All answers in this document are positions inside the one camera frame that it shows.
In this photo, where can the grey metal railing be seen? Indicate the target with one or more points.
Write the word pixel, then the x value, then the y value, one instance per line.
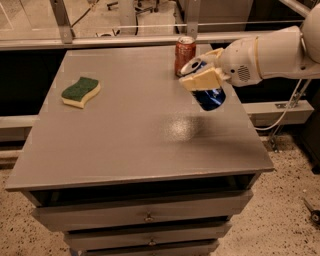
pixel 49 24

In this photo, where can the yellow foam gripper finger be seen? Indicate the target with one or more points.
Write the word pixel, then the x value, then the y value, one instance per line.
pixel 204 79
pixel 212 56

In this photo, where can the grey drawer cabinet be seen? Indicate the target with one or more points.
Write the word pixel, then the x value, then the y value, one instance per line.
pixel 142 136

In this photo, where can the blue pepsi can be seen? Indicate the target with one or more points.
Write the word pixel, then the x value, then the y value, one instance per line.
pixel 209 99

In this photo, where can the top grey drawer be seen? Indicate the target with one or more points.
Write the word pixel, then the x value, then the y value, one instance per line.
pixel 142 211

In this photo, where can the bottom grey drawer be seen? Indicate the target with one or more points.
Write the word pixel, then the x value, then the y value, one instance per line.
pixel 193 248

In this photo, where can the red soda can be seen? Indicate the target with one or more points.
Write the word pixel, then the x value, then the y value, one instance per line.
pixel 185 50

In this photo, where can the green yellow sponge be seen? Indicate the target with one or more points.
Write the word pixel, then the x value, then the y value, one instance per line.
pixel 81 92

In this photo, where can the middle grey drawer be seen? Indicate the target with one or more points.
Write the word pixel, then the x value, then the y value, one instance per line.
pixel 148 236

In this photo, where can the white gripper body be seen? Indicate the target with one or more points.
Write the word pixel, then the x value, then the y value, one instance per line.
pixel 239 61

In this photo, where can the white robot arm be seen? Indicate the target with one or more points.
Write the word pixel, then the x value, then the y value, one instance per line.
pixel 292 52

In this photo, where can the black caster wheel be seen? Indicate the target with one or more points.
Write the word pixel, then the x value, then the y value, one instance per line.
pixel 314 214

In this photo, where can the grey drawer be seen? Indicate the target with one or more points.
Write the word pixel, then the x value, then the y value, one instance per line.
pixel 142 211
pixel 193 248
pixel 148 236

